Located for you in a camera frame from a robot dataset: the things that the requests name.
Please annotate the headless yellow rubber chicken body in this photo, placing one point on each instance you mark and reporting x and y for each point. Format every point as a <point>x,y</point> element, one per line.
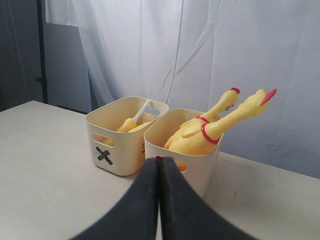
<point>105,140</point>

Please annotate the black light stand pole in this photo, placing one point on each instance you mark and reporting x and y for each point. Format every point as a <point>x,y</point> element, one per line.
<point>43,79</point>

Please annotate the yellow rubber chicken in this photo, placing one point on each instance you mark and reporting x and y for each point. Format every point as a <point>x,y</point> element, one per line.
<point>201,140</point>
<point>227,100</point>

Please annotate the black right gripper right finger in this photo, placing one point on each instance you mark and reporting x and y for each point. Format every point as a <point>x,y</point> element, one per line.
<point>184,215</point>

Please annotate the cream bin marked X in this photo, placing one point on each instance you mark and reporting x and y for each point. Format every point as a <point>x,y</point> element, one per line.
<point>120,153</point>

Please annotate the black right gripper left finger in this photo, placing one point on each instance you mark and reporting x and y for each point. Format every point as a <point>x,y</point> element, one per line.
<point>135,215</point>

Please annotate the cream bin marked O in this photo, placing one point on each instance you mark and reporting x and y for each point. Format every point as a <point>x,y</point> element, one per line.
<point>198,169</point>

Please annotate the detached chicken head with tube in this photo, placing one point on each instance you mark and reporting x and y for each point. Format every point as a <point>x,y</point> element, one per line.
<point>130,124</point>

